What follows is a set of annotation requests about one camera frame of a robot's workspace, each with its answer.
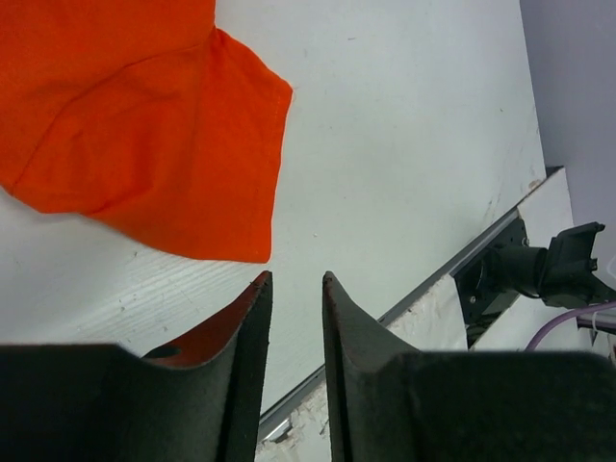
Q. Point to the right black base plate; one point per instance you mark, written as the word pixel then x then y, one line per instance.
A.
pixel 480 299

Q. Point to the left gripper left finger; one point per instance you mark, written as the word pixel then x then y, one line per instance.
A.
pixel 195 398

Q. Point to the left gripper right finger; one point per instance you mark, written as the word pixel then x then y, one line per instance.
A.
pixel 389 401

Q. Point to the orange t shirt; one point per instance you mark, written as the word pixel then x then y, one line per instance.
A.
pixel 146 117

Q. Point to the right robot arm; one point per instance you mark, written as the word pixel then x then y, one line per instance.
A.
pixel 561 274

